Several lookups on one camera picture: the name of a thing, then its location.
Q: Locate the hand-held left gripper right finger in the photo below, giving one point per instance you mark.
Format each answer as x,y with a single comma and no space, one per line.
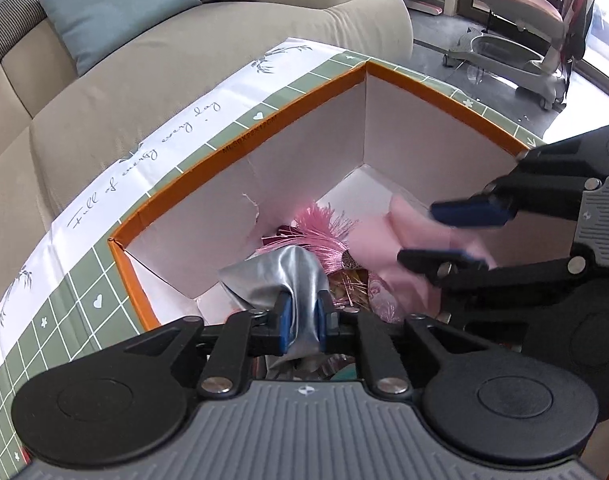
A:
320,322

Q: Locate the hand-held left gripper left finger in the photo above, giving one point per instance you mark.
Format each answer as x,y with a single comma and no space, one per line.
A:
284,322

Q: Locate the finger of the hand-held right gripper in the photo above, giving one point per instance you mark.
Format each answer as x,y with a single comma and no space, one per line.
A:
469,212
434,260

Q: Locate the silver cloth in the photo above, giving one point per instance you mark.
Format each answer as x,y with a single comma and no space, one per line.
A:
284,270

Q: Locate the pink cloth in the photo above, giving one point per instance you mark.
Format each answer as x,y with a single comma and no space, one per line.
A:
374,240

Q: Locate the orange cardboard box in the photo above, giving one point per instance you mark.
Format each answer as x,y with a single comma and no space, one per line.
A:
304,160

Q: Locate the gold patterned item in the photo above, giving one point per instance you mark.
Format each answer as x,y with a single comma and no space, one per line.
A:
347,287

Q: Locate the pink tassel ornament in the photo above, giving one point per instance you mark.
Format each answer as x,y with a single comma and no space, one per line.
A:
317,232

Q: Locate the grey and pink chair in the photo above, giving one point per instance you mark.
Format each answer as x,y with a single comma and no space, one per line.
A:
514,5

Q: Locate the green checked tablecloth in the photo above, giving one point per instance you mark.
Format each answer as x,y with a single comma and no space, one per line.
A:
59,310

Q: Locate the beige sofa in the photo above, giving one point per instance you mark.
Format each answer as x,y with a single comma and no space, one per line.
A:
159,60

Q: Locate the teal cushion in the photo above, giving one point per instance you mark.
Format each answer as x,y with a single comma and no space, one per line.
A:
114,5

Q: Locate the grey patterned cushion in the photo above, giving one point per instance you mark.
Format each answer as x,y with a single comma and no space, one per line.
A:
9,30

